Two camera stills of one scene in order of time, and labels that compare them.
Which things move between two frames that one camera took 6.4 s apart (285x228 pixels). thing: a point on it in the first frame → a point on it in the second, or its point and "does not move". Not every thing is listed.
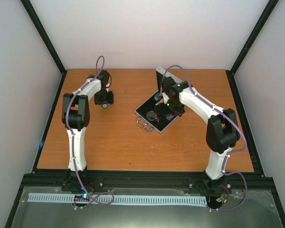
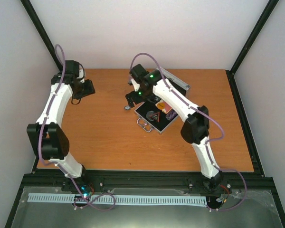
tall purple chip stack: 169,117 does not move
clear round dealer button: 150,112 does not move
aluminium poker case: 150,118 does not move
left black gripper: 109,100 → 91,90
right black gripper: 180,110 → 136,99
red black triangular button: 156,117 does not move
